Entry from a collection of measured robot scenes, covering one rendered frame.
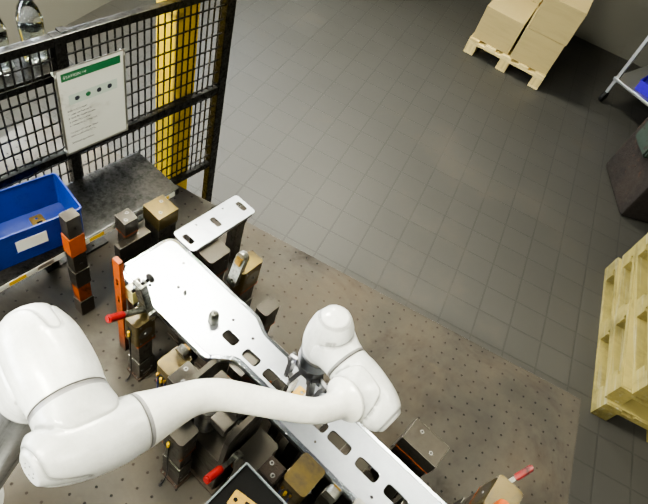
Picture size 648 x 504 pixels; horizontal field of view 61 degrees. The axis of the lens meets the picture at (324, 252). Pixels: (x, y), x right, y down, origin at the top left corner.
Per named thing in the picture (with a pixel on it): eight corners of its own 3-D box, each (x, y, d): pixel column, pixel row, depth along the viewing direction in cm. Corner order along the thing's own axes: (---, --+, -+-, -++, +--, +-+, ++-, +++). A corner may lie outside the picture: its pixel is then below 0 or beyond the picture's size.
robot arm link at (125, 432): (161, 432, 89) (124, 364, 94) (45, 488, 77) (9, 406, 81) (143, 464, 97) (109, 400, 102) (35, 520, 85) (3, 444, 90)
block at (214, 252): (229, 292, 208) (238, 246, 186) (205, 309, 201) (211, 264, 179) (216, 279, 210) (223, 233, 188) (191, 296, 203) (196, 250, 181)
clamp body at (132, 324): (156, 370, 183) (157, 316, 156) (131, 389, 177) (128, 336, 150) (143, 356, 185) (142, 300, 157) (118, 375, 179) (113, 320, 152)
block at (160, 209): (175, 271, 207) (178, 208, 180) (157, 282, 202) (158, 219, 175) (161, 257, 209) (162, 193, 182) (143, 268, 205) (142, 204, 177)
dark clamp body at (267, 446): (257, 487, 168) (280, 447, 139) (229, 518, 162) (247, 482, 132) (241, 470, 170) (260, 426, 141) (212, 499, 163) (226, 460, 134)
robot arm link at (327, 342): (290, 342, 132) (322, 386, 127) (304, 308, 120) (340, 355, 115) (324, 322, 137) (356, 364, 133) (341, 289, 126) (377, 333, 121)
